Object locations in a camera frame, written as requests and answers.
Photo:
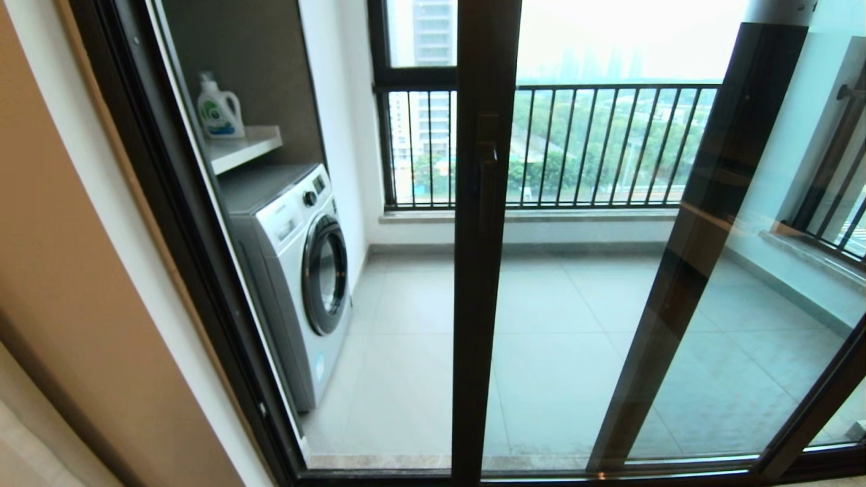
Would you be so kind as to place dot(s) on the dark window frame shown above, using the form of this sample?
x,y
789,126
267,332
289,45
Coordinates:
x,y
406,74

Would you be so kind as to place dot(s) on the dark framed fixed glass panel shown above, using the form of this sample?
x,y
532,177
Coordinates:
x,y
643,372

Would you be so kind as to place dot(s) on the dark framed sliding glass door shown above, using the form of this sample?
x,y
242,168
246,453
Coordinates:
x,y
484,270

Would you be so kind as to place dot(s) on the grey stone window sill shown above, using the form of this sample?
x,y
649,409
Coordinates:
x,y
812,253
419,215

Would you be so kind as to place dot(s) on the white front-load washing machine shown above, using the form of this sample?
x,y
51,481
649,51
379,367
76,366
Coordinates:
x,y
284,270

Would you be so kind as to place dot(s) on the white detergent bottle green label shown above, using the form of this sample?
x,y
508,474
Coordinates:
x,y
220,111

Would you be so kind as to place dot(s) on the white wall shelf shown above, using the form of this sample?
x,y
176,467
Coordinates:
x,y
240,149

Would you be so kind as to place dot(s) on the white curtain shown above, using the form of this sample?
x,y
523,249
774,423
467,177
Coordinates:
x,y
27,453

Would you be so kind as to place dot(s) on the black metal balcony railing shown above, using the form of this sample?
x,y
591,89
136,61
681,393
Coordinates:
x,y
609,86

